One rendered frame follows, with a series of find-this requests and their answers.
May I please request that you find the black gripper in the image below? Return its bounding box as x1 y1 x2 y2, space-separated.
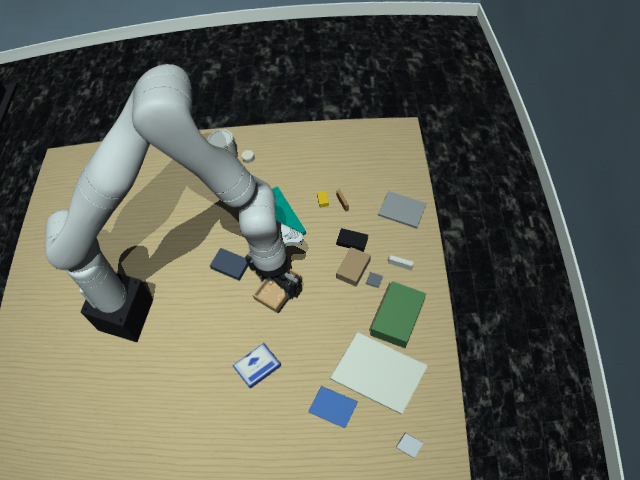
245 251 301 298

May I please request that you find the yellow rectangular block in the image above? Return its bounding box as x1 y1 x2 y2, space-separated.
317 191 329 207

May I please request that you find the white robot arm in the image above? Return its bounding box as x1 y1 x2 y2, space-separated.
45 64 304 313

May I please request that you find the blue flat rectangle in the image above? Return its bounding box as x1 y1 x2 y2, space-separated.
309 387 358 428

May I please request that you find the green rectangular block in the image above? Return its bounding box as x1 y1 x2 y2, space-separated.
371 281 426 348

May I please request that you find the teal flat rectangular block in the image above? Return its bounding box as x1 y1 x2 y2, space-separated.
272 187 306 235

